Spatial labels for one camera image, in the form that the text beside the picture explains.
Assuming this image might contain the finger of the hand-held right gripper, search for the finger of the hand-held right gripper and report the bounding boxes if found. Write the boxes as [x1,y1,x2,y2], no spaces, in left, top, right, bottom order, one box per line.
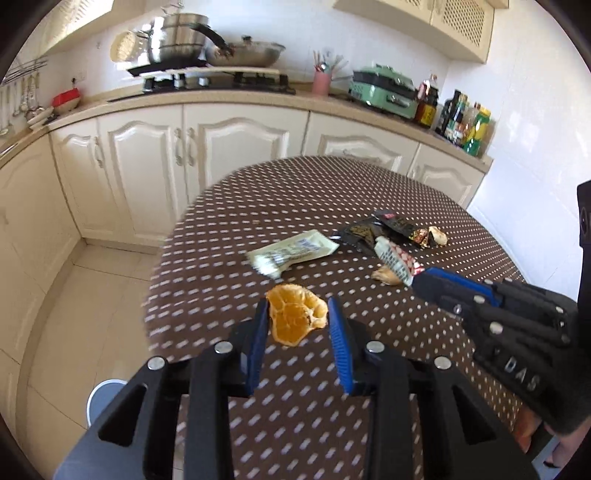
[411,274,573,350]
[422,267,578,324]

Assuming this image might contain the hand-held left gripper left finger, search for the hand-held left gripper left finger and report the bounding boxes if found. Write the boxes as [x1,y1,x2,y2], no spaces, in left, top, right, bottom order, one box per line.
[53,299,271,480]

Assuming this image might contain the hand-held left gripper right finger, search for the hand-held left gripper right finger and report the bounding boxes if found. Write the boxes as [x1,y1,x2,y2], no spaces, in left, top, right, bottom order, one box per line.
[327,296,541,480]

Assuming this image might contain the orange peel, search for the orange peel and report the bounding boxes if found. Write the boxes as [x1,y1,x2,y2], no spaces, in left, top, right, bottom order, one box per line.
[265,284,329,347]

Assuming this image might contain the white red patterned wrapper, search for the white red patterned wrapper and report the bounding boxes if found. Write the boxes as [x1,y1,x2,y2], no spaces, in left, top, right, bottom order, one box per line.
[373,236,423,288]

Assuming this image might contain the black wrapper red label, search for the black wrapper red label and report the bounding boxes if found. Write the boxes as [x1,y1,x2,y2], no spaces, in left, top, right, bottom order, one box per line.
[373,210,431,248]

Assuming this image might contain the white printed snack wrapper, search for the white printed snack wrapper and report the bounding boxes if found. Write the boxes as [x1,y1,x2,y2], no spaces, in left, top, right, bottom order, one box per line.
[246,229,341,281]

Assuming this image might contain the black yellow printed wrapper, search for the black yellow printed wrapper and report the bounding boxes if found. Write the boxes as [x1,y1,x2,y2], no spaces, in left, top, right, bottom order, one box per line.
[330,220,386,254]

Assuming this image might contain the light blue plastic bucket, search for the light blue plastic bucket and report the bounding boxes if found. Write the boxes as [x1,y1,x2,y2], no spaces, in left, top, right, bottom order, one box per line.
[86,379,129,428]

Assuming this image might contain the orange plastic bag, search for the orange plastic bag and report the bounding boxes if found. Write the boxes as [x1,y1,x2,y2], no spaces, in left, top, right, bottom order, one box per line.
[512,406,542,455]

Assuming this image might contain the green plastic bottle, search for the green plastic bottle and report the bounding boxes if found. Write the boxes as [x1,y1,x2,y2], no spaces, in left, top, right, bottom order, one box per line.
[462,107,493,158]

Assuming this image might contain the brown polka-dot tablecloth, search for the brown polka-dot tablecloth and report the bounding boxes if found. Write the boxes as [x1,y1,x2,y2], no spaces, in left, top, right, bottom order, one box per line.
[143,155,555,480]

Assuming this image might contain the dark glass sauce bottle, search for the dark glass sauce bottle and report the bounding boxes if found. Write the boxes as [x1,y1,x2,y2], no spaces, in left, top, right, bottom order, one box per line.
[447,95,470,144]
[436,89,462,139]

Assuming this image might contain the large dark soy sauce bottle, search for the large dark soy sauce bottle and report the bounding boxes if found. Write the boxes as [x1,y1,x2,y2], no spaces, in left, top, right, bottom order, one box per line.
[413,74,440,129]

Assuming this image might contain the green electric cooker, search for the green electric cooker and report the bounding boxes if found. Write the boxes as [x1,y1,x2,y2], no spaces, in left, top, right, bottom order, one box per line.
[347,65,419,122]

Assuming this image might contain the cream base kitchen cabinet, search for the cream base kitchen cabinet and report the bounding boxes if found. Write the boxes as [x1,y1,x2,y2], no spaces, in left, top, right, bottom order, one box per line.
[0,85,495,402]

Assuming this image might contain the wide cream lattice door cabinet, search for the wide cream lattice door cabinet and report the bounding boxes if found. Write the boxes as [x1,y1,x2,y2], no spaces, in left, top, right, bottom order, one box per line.
[332,0,511,64]

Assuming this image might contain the black glass gas stove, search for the black glass gas stove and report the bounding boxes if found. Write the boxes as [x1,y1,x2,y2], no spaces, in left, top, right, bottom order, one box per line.
[107,71,297,103]

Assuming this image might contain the steel wok with lid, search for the steel wok with lid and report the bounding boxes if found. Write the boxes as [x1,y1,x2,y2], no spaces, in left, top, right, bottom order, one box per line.
[189,23,287,68]

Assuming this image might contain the black induction cooker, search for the black induction cooker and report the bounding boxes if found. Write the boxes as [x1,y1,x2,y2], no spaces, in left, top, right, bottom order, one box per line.
[126,58,209,78]

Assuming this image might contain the stacked white bowls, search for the stacked white bowls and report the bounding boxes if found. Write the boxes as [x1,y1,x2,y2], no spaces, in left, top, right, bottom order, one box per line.
[25,106,59,126]

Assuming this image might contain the stainless steel steamer pot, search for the stainless steel steamer pot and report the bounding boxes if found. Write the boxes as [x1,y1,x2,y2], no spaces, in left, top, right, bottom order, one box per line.
[134,2,214,64]

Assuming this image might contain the cream round colander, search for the cream round colander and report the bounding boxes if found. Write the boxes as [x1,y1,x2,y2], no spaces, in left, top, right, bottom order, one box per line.
[110,30,140,64]

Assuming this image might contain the row of hanging kitchen utensils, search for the row of hanging kitchen utensils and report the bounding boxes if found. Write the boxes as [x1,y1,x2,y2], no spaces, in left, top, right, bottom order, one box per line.
[0,74,43,136]

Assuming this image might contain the narrow cream lattice door cabinet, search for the narrow cream lattice door cabinet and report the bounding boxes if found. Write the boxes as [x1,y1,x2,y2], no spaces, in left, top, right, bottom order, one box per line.
[28,0,116,56]

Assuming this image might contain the metal wall utensil rail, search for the metal wall utensil rail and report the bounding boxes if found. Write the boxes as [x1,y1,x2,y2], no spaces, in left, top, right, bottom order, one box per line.
[1,58,50,85]

